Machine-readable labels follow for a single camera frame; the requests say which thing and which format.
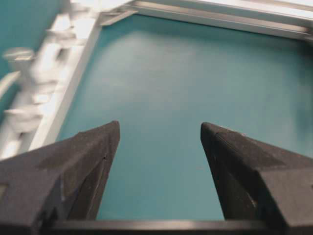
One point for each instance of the aluminium extrusion frame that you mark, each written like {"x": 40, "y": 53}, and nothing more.
{"x": 270, "y": 17}

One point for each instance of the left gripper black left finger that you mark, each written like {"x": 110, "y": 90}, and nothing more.
{"x": 61, "y": 181}

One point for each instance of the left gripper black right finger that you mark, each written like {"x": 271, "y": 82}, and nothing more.
{"x": 258, "y": 181}

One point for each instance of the white clip rail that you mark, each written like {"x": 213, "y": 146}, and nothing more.
{"x": 38, "y": 74}

